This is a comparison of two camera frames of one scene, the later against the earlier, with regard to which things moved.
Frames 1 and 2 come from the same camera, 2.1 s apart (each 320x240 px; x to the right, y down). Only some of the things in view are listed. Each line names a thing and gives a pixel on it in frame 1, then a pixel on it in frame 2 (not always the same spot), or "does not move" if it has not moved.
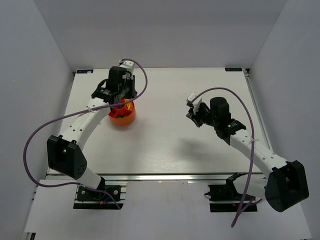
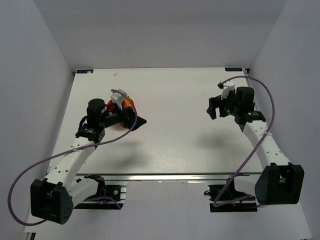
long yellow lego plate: (129, 105) does not move
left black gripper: (120, 97) -> (128, 117)
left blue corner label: (85, 71) does not move
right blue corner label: (233, 69) does not move
